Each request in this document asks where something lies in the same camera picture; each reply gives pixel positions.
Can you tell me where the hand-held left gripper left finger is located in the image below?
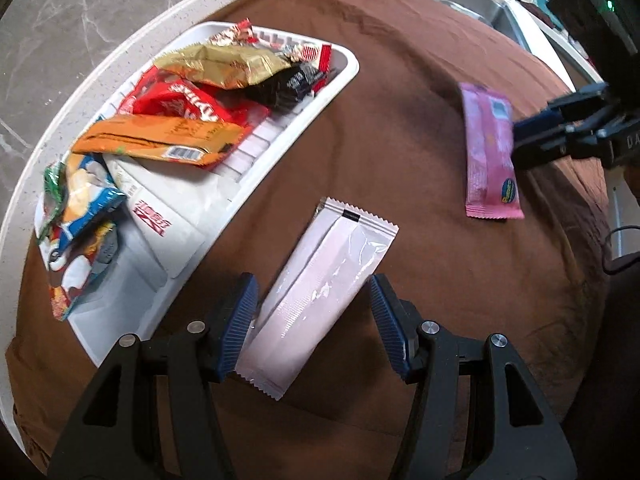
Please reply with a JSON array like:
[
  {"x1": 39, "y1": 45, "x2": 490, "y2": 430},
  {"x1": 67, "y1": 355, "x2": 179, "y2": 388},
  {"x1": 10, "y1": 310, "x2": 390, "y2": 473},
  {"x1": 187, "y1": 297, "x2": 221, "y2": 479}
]
[{"x1": 47, "y1": 272, "x2": 261, "y2": 480}]

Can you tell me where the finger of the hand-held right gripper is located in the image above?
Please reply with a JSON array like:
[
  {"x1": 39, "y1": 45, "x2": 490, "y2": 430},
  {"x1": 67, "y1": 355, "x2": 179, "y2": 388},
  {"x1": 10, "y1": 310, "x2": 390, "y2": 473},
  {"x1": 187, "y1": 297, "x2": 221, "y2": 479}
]
[
  {"x1": 514, "y1": 85, "x2": 616, "y2": 143},
  {"x1": 510, "y1": 125, "x2": 613, "y2": 172}
]

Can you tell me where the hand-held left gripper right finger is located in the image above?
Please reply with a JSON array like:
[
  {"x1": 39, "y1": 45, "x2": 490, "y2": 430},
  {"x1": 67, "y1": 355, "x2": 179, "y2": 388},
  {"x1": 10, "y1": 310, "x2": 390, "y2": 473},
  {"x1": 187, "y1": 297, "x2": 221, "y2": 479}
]
[{"x1": 369, "y1": 274, "x2": 578, "y2": 480}]

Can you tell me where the pink snack bar packet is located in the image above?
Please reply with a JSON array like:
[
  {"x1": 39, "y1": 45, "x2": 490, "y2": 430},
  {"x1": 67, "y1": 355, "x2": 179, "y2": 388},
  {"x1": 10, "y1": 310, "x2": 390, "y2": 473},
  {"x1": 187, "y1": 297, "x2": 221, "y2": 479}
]
[{"x1": 459, "y1": 81, "x2": 525, "y2": 220}]

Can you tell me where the pale translucent snack packet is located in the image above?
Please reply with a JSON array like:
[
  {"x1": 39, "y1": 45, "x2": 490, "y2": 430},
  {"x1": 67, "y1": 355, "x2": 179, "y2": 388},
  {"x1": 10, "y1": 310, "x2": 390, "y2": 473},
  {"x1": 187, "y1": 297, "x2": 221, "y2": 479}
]
[{"x1": 235, "y1": 196, "x2": 400, "y2": 401}]

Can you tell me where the white ribbed plastic tray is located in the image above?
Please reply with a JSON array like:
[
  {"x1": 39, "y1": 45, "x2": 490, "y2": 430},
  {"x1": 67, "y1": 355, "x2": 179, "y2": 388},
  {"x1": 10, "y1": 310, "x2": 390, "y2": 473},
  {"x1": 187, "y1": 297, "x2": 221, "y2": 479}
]
[{"x1": 35, "y1": 21, "x2": 361, "y2": 368}]

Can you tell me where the white packet with red print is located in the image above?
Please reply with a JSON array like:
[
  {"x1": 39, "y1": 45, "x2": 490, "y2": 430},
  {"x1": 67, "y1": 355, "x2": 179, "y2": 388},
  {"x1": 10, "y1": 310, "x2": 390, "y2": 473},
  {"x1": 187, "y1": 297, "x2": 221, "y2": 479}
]
[{"x1": 102, "y1": 155, "x2": 236, "y2": 278}]

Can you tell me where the red chocolate ball packet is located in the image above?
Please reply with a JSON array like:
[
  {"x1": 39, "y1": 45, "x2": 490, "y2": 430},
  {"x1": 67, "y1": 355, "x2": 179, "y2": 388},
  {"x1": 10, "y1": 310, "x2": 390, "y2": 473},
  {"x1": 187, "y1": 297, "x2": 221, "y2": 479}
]
[{"x1": 117, "y1": 67, "x2": 271, "y2": 131}]

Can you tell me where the brown tablecloth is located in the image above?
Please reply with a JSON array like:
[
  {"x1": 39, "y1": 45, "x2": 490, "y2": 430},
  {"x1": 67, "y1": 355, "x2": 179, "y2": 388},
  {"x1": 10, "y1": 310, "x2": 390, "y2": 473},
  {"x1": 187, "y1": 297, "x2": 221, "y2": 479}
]
[{"x1": 5, "y1": 0, "x2": 613, "y2": 466}]

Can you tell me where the white orange cartoon packet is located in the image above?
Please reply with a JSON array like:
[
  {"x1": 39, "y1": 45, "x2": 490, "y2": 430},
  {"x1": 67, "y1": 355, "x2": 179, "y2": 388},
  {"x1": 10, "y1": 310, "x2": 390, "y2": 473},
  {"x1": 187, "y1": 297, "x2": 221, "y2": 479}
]
[{"x1": 37, "y1": 222, "x2": 121, "y2": 322}]

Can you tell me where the blue cartoon snack packet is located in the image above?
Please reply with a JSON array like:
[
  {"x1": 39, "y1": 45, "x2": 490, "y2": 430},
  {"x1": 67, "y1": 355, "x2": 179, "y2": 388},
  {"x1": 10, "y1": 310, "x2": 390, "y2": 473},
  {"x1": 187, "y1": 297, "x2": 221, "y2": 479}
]
[{"x1": 55, "y1": 152, "x2": 127, "y2": 241}]

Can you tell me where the orange snack packet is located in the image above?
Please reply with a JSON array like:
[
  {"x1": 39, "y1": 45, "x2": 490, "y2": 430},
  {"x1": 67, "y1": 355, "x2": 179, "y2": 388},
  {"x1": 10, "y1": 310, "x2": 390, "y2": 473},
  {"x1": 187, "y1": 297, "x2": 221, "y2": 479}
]
[{"x1": 71, "y1": 114, "x2": 253, "y2": 167}]

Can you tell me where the green yellow snack packet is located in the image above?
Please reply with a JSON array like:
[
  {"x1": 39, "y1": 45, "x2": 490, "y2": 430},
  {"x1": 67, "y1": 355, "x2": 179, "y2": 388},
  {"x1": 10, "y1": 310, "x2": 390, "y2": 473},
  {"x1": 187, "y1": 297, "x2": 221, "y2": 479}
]
[{"x1": 42, "y1": 162, "x2": 71, "y2": 233}]

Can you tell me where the red white foil packet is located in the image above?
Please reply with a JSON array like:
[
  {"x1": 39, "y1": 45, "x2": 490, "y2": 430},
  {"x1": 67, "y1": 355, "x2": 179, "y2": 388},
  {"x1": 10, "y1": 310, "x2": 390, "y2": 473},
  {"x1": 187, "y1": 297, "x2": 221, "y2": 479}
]
[
  {"x1": 207, "y1": 17, "x2": 256, "y2": 48},
  {"x1": 277, "y1": 42, "x2": 333, "y2": 73}
]

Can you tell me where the black snack packet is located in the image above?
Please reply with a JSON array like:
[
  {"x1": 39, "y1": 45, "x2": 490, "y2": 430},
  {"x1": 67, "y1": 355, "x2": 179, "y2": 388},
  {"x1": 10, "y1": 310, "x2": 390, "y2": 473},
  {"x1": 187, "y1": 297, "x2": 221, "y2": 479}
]
[{"x1": 245, "y1": 62, "x2": 328, "y2": 111}]

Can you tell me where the gold snack packet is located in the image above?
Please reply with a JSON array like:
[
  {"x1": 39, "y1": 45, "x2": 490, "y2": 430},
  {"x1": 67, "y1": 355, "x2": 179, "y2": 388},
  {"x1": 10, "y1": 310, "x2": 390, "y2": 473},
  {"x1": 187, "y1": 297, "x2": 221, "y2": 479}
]
[{"x1": 152, "y1": 42, "x2": 292, "y2": 90}]

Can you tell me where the white round table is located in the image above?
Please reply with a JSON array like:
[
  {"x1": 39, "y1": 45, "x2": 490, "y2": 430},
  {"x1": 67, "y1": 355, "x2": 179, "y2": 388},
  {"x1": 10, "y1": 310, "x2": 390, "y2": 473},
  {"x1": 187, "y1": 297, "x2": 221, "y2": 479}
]
[{"x1": 0, "y1": 0, "x2": 606, "y2": 461}]

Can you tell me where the black cable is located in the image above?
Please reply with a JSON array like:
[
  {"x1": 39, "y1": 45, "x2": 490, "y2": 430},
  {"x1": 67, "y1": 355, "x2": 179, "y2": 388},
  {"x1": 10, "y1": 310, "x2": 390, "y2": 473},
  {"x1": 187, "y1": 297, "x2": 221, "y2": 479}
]
[{"x1": 602, "y1": 225, "x2": 640, "y2": 276}]

